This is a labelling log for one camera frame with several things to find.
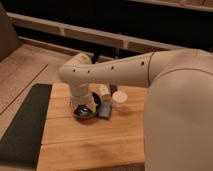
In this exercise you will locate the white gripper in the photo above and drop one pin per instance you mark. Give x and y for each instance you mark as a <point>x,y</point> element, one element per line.
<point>82,95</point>

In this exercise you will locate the small white bottle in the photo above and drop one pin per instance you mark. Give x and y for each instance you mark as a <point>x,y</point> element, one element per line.
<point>104,92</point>

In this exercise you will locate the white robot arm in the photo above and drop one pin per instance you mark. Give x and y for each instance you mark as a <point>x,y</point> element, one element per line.
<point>178,112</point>

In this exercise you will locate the dark ceramic bowl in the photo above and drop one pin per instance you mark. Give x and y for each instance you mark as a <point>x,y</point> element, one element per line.
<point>85,112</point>

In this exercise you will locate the blue sponge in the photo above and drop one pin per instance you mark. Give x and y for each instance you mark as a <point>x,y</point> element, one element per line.
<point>105,110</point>

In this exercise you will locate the dark brown block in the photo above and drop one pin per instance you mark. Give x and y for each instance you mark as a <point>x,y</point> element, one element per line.
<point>113,88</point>

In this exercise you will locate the white lidded cup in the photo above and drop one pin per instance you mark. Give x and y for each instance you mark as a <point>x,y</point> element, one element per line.
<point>118,100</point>

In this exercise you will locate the dark green mat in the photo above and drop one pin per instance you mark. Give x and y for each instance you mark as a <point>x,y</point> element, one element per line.
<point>21,142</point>

